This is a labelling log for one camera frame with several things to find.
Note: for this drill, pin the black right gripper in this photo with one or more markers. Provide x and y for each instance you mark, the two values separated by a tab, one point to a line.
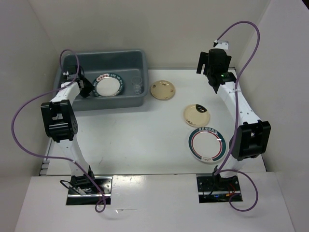
203	59

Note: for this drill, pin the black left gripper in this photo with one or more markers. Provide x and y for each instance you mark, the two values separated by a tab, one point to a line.
89	86

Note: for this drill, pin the large navy rimmed plate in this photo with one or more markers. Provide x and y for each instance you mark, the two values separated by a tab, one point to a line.
108	85

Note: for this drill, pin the cream plate with calligraphy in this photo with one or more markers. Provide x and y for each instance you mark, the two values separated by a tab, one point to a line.
162	90

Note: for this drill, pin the cream plate with dark patch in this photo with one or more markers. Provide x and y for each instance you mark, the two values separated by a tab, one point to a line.
196	115

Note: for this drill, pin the clear cup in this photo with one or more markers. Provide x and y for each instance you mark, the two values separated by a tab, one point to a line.
137	84

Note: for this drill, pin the large teal red rimmed plate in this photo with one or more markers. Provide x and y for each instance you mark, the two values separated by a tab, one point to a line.
207	145

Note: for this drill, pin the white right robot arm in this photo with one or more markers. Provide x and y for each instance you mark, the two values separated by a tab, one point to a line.
251	134

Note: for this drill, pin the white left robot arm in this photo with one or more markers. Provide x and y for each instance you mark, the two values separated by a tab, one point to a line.
61	125

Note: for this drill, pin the grey plastic bin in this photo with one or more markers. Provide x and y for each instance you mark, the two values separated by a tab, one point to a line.
127	64

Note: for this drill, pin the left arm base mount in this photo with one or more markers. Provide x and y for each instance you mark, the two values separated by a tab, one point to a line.
89	196

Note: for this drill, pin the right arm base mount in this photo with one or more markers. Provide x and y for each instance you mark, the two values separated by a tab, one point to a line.
218	190

